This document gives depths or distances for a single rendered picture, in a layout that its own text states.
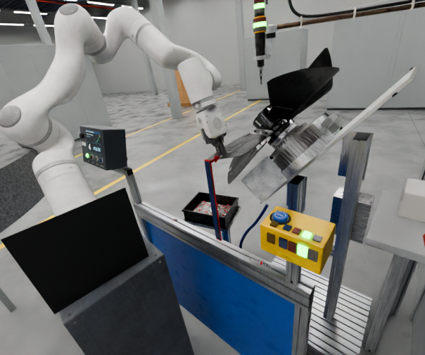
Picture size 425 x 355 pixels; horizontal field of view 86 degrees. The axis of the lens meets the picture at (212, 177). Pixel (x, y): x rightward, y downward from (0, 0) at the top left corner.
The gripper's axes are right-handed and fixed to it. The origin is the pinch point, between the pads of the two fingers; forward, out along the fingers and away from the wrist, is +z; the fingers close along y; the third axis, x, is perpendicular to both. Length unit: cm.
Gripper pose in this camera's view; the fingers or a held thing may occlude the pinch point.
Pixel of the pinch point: (220, 149)
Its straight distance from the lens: 84.4
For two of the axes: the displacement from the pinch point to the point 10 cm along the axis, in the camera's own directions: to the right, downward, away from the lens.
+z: 3.5, 9.0, 2.6
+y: 6.3, -4.3, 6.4
